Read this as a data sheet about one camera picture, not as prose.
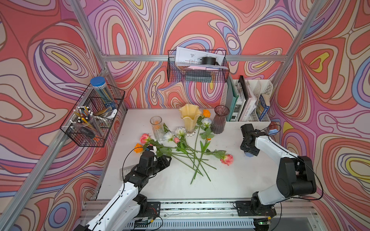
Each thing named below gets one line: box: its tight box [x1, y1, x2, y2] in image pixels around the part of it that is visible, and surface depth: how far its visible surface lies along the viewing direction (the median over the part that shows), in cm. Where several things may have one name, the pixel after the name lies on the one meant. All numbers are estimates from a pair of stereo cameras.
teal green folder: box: [225, 76, 239, 122], surface depth 93 cm
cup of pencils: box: [70, 105, 102, 140], surface depth 64 cm
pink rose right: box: [171, 149, 234, 167], surface depth 93 cm
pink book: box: [239, 79, 257, 122], surface depth 95 cm
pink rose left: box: [139, 133, 172, 158], surface depth 95 cm
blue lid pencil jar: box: [90, 76, 117, 110], surface depth 75 cm
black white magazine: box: [231, 75, 249, 122], surface depth 95 cm
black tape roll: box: [201, 56, 221, 66], surface depth 84 cm
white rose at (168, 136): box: [163, 132, 173, 142], surface depth 100 cm
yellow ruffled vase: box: [178, 103, 202, 137], surface depth 95 cm
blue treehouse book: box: [256, 94, 271, 122], surface depth 104 cm
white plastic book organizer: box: [219, 79, 274, 131], surface depth 101 cm
